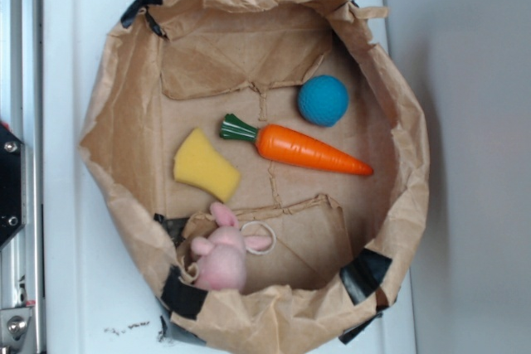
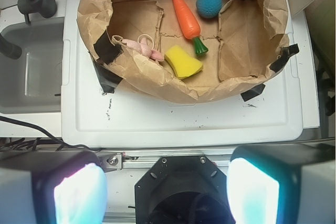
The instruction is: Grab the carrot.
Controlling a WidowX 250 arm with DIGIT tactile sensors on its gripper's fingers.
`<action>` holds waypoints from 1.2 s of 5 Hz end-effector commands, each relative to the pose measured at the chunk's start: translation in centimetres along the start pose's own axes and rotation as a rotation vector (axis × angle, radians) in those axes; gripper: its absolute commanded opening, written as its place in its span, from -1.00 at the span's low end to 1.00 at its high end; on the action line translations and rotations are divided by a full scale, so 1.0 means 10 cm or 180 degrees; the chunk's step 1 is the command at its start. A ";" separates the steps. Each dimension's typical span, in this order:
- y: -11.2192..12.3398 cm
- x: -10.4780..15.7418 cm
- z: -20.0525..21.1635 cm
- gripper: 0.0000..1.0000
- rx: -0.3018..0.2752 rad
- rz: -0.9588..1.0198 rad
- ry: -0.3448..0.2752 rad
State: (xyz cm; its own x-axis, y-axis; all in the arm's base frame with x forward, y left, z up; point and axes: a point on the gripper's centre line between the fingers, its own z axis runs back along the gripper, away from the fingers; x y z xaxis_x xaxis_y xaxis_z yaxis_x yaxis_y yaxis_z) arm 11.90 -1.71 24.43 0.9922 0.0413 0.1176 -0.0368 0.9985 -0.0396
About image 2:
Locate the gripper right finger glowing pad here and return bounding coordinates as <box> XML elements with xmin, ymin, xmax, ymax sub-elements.
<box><xmin>226</xmin><ymin>142</ymin><xmax>335</xmax><ymax>223</ymax></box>

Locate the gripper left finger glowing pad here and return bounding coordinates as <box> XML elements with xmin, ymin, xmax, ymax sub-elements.
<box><xmin>1</xmin><ymin>151</ymin><xmax>108</xmax><ymax>223</ymax></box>

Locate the orange plastic toy carrot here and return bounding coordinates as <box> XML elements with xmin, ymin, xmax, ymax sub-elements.
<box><xmin>172</xmin><ymin>0</ymin><xmax>208</xmax><ymax>56</ymax></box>

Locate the white plastic bin lid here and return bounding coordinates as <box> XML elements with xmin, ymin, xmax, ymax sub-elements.
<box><xmin>61</xmin><ymin>0</ymin><xmax>303</xmax><ymax>150</ymax></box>

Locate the grey toy sink basin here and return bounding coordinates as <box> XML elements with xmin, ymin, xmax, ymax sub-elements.
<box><xmin>1</xmin><ymin>17</ymin><xmax>64</xmax><ymax>114</ymax></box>

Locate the yellow sponge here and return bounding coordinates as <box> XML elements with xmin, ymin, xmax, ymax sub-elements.
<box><xmin>165</xmin><ymin>45</ymin><xmax>203</xmax><ymax>80</ymax></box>

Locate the pink plush toy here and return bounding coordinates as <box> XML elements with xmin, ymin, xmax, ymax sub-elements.
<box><xmin>122</xmin><ymin>34</ymin><xmax>164</xmax><ymax>62</ymax></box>

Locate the dark grey toy faucet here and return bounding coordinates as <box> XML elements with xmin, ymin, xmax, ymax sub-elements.
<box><xmin>0</xmin><ymin>0</ymin><xmax>58</xmax><ymax>60</ymax></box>

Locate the blue knitted ball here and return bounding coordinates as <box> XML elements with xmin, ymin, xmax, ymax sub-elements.
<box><xmin>196</xmin><ymin>0</ymin><xmax>222</xmax><ymax>19</ymax></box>

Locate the black cable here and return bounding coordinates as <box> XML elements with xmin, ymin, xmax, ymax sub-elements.
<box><xmin>0</xmin><ymin>115</ymin><xmax>102</xmax><ymax>154</ymax></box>

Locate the aluminium rail frame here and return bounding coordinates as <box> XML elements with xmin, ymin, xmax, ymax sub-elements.
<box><xmin>96</xmin><ymin>145</ymin><xmax>236</xmax><ymax>170</ymax></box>

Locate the black octagonal mount plate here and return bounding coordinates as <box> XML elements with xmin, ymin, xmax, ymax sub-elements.
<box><xmin>134</xmin><ymin>156</ymin><xmax>236</xmax><ymax>223</ymax></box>

